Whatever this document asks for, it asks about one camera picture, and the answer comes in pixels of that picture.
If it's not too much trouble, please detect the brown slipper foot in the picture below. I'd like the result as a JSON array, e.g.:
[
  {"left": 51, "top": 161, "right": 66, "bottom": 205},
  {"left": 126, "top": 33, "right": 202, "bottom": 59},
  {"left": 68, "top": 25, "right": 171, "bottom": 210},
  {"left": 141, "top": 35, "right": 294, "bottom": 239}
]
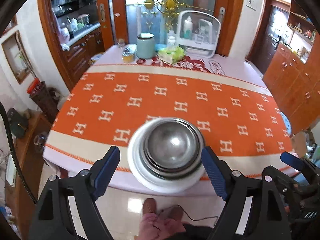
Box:
[
  {"left": 142, "top": 198, "right": 157, "bottom": 215},
  {"left": 168, "top": 205, "right": 184, "bottom": 221}
]

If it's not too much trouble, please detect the large steel bowl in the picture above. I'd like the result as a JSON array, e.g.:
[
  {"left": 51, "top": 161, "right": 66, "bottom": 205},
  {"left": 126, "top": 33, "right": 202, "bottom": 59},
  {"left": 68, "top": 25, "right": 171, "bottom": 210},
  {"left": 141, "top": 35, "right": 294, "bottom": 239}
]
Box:
[{"left": 139, "top": 117, "right": 205, "bottom": 180}]

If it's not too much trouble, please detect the white dish rack box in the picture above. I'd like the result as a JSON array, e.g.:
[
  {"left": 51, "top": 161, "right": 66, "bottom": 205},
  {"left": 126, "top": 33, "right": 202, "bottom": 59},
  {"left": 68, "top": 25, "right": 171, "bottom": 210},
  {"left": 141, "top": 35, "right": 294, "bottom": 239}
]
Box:
[{"left": 176, "top": 10, "right": 221, "bottom": 58}]

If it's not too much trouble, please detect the dark brown door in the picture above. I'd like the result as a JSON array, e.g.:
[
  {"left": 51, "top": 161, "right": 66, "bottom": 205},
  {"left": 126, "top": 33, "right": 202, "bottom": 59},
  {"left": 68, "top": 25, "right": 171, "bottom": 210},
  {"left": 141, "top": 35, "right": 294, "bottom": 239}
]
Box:
[{"left": 246, "top": 0, "right": 290, "bottom": 74}]

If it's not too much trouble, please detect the pink printed tablecloth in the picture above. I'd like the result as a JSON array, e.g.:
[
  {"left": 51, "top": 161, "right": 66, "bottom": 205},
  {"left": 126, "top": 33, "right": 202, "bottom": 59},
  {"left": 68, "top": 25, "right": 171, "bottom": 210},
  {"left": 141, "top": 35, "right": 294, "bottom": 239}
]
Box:
[{"left": 42, "top": 45, "right": 270, "bottom": 197}]

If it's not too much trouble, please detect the plain white plate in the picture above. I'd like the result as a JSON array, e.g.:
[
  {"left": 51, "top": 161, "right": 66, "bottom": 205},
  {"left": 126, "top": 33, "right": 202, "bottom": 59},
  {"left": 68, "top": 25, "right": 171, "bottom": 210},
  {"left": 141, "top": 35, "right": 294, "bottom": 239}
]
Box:
[{"left": 127, "top": 121, "right": 204, "bottom": 194}]

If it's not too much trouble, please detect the green tissue pack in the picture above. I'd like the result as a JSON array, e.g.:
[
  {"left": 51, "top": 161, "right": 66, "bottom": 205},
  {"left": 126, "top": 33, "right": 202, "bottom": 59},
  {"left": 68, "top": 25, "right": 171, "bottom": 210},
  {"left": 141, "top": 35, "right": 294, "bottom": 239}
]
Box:
[{"left": 158, "top": 46, "right": 185, "bottom": 64}]

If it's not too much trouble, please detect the mint green canister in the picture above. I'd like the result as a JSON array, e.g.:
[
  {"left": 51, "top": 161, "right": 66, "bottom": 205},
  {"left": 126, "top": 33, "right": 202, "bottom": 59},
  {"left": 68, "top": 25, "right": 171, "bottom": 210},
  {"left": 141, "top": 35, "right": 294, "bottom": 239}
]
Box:
[{"left": 136, "top": 33, "right": 156, "bottom": 59}]

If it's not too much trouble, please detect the black cable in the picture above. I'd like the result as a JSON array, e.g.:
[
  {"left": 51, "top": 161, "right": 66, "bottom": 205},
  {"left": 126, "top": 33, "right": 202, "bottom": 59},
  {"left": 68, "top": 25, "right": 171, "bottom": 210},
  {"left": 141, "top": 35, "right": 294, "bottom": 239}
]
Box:
[{"left": 0, "top": 101, "right": 38, "bottom": 204}]

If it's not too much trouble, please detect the wooden side cabinet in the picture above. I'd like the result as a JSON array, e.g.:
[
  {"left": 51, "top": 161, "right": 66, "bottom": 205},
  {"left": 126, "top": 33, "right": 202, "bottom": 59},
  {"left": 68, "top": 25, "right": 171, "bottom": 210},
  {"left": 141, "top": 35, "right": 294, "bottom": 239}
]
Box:
[{"left": 5, "top": 111, "right": 51, "bottom": 239}]

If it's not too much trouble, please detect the yellow tin can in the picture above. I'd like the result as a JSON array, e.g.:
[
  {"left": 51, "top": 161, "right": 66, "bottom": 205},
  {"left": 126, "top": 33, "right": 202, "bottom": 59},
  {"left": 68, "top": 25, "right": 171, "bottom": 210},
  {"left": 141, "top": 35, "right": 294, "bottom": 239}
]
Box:
[{"left": 121, "top": 46, "right": 135, "bottom": 63}]

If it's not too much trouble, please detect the small copper steel bowl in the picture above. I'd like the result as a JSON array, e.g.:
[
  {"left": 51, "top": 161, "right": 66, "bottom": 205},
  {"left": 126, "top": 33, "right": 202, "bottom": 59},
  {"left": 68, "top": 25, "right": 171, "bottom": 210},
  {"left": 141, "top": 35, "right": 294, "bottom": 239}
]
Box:
[{"left": 144, "top": 119, "right": 201, "bottom": 170}]

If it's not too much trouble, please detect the gold flower decoration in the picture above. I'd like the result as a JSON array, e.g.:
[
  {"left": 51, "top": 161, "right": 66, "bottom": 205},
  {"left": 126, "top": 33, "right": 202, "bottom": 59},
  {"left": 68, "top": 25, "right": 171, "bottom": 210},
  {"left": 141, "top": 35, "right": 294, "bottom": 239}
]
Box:
[{"left": 139, "top": 0, "right": 216, "bottom": 30}]

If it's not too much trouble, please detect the orange H-pattern blanket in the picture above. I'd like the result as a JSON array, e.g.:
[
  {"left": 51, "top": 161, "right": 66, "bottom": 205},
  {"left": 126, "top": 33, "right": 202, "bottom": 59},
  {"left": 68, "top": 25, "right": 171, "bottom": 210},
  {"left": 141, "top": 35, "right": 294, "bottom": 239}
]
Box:
[{"left": 43, "top": 64, "right": 295, "bottom": 177}]

